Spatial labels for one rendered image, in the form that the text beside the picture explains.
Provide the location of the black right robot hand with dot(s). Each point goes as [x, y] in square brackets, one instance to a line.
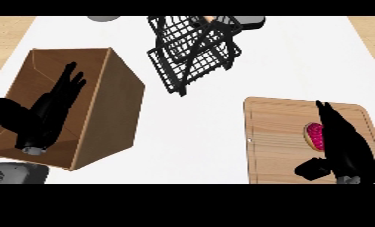
[341, 145]

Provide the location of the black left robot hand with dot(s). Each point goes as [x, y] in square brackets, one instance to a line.
[49, 112]

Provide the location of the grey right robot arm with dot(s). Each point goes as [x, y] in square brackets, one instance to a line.
[349, 180]

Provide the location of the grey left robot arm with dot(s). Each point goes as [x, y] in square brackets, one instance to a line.
[19, 168]

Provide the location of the wooden cutting board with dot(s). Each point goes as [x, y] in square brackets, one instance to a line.
[278, 138]

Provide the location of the open brown wooden box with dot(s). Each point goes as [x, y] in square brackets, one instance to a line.
[93, 105]

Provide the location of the grey round object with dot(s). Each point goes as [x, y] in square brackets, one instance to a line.
[104, 18]

